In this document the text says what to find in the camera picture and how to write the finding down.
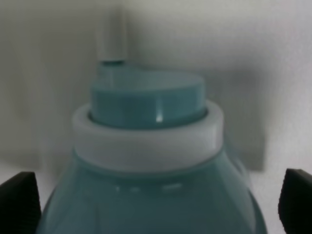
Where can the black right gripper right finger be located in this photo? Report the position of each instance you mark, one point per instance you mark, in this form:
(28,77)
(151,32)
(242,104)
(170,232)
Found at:
(295,202)

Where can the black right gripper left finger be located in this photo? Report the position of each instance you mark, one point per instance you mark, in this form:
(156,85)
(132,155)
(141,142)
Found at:
(20,209)

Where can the teal pencil sharpener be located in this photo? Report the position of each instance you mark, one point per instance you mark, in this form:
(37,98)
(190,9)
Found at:
(148,155)

